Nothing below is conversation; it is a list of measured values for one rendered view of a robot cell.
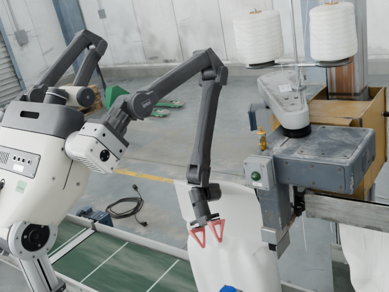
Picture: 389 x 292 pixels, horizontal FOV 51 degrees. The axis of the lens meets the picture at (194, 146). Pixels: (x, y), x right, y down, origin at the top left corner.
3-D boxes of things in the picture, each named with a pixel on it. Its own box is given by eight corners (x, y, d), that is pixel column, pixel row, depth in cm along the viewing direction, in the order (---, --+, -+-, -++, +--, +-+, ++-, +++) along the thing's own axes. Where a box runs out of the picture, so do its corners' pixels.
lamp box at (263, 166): (246, 187, 123) (242, 160, 119) (254, 179, 126) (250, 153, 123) (269, 190, 118) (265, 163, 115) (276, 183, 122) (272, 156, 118)
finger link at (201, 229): (207, 247, 150) (199, 222, 152) (219, 243, 144) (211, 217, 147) (193, 251, 145) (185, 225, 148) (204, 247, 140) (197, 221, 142)
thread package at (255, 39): (230, 68, 145) (221, 18, 139) (252, 55, 157) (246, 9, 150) (272, 66, 135) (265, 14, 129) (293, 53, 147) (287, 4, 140)
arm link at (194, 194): (184, 190, 148) (194, 185, 144) (197, 188, 153) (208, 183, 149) (189, 208, 146) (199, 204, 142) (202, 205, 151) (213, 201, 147)
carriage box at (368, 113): (296, 191, 156) (288, 115, 143) (327, 152, 179) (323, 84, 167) (364, 203, 141) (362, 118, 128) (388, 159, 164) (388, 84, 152)
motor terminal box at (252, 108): (250, 137, 169) (246, 111, 165) (251, 128, 178) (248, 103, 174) (270, 135, 167) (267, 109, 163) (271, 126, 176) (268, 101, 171)
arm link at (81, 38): (78, 25, 182) (90, 21, 175) (99, 47, 190) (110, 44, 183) (14, 99, 164) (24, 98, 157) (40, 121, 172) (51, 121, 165)
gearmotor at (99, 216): (73, 229, 306) (67, 212, 301) (88, 218, 317) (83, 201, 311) (99, 238, 288) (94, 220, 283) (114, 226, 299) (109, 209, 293)
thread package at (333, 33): (303, 64, 130) (298, 9, 123) (319, 51, 140) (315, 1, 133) (351, 62, 121) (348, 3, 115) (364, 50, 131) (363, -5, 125)
